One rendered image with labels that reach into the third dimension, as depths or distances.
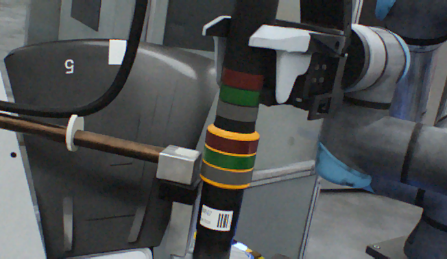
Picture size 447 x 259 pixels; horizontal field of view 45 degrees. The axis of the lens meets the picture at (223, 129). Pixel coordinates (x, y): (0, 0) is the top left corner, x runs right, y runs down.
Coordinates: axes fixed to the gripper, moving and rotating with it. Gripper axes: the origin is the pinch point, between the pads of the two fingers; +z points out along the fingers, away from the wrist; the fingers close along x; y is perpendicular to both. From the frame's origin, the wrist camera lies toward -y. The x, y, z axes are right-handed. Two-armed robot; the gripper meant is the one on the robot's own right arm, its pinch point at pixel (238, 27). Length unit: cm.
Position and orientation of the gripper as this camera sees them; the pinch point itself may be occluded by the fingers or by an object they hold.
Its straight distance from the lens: 41.2
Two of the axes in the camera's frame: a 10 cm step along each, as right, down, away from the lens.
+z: -5.7, 1.0, -8.2
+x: -8.0, -2.7, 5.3
